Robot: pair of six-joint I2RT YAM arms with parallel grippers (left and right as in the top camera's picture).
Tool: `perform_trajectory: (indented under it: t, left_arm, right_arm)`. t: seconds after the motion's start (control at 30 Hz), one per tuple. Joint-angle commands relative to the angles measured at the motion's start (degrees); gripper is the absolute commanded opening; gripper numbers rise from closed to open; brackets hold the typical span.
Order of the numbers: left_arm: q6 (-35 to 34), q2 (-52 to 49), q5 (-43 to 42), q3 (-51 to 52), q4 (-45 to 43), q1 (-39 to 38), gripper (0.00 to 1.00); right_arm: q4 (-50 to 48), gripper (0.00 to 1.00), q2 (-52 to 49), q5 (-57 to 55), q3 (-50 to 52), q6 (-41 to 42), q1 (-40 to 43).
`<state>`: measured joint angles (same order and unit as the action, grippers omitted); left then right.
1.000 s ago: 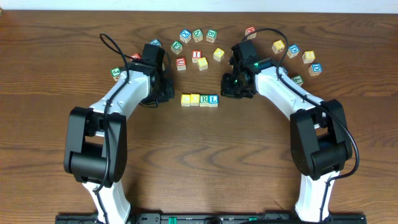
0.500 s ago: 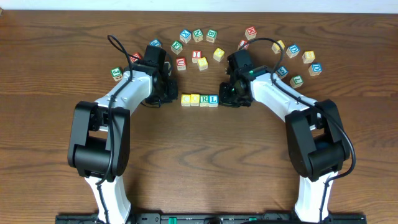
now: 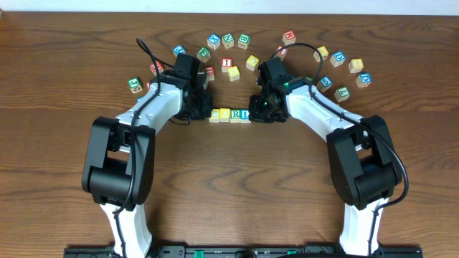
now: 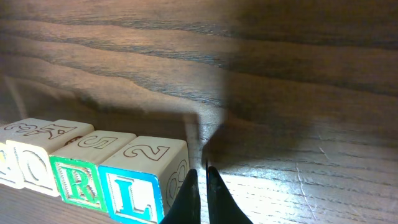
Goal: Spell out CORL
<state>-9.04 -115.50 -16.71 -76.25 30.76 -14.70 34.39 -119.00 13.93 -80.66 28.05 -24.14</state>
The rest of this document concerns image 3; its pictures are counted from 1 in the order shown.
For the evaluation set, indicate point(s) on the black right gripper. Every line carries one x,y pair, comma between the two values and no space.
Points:
259,110

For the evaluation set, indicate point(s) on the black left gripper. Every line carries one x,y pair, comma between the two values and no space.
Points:
205,106

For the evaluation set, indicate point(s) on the yellow C block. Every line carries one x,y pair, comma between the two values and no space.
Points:
214,118

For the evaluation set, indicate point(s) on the blue L block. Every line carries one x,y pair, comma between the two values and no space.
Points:
245,116

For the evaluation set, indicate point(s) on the yellow O block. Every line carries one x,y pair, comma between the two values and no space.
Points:
224,115

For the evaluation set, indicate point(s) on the green R block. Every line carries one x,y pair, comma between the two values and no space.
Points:
235,116

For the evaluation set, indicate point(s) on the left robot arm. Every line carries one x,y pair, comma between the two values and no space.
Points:
119,163

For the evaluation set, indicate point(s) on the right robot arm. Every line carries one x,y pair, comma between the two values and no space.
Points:
364,165

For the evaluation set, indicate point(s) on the red U block upper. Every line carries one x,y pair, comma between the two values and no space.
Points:
210,73

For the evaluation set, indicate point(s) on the yellow block left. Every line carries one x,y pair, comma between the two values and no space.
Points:
252,62

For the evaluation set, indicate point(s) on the yellow S block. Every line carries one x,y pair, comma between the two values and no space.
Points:
233,73

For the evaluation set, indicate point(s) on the green E block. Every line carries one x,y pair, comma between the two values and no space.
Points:
204,54

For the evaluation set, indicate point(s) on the red I block left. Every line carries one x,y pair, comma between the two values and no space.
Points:
226,63

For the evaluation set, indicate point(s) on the red i block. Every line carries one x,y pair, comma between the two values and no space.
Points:
281,52
226,63

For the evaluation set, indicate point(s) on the red E block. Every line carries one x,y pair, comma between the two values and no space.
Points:
157,68

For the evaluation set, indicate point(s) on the red I block right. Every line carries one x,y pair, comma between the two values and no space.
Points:
281,52

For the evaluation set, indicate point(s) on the blue P block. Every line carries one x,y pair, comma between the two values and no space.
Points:
178,49

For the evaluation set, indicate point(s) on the blue 5 block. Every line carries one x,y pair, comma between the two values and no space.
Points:
324,84

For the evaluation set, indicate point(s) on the green J block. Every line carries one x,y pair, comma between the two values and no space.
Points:
135,85

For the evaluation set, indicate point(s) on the blue X block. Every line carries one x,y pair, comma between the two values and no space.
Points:
214,41

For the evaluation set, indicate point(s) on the green N block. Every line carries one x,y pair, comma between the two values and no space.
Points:
228,41

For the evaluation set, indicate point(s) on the red M block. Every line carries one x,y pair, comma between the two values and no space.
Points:
289,37

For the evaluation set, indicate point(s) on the green B block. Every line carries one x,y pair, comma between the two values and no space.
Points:
244,41

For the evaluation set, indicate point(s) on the green 7 block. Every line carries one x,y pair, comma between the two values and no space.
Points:
342,94

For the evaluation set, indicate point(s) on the yellow W block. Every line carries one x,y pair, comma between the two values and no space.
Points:
321,54

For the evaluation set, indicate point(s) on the blue D block upper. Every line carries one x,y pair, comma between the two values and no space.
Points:
337,58

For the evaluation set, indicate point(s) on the blue d block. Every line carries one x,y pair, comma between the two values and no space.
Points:
337,58
363,80

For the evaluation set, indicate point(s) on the yellow 8 block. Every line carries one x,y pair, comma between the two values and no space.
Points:
356,65

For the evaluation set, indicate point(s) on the blue D block right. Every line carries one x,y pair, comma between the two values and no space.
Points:
363,80

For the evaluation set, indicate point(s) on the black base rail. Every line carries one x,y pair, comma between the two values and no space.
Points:
239,252

